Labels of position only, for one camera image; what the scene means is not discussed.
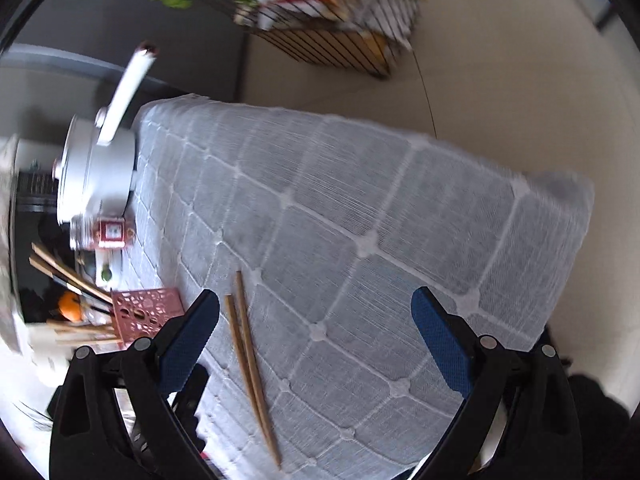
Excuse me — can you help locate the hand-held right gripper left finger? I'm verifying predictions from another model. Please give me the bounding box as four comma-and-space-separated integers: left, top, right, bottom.
48, 289, 221, 480

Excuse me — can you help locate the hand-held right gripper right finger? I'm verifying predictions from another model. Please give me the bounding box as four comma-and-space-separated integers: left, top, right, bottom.
410, 286, 585, 480

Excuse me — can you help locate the pink perforated utensil holder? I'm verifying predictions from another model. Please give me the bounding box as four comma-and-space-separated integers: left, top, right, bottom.
110, 287, 183, 348

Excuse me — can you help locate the light wooden chopstick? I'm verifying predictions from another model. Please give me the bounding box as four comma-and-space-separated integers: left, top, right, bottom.
236, 270, 282, 469
225, 294, 273, 453

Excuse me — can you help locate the bunch of chopsticks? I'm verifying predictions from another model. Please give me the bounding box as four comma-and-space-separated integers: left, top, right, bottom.
29, 242, 123, 347

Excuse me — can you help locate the grey checked tablecloth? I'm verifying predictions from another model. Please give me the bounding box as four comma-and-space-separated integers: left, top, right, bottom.
127, 94, 596, 480

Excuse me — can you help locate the orange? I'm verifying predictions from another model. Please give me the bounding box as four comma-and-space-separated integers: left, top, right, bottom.
59, 292, 84, 322

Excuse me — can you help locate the short jar with red label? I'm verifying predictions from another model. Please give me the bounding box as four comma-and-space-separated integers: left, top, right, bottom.
70, 215, 133, 252

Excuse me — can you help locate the white electric pot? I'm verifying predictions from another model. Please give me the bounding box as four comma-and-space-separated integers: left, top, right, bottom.
52, 45, 160, 251

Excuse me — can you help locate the thin black cable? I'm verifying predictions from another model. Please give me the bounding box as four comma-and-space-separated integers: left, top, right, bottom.
409, 45, 437, 139

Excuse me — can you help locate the black wire rack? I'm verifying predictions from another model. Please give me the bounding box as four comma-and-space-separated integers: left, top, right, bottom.
235, 0, 431, 81

